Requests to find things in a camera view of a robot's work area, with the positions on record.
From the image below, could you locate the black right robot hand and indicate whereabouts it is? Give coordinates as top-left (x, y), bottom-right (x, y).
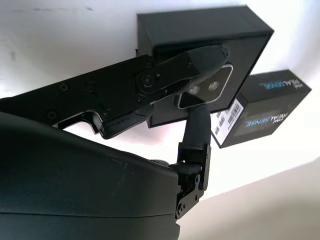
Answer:
top-left (0, 45), bottom-right (231, 240)

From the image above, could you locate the small silver depth camera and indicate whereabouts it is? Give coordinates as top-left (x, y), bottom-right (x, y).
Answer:
top-left (175, 63), bottom-right (235, 110)

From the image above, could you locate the black RealSense box lid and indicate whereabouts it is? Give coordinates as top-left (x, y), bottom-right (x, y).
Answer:
top-left (210, 69), bottom-right (313, 150)

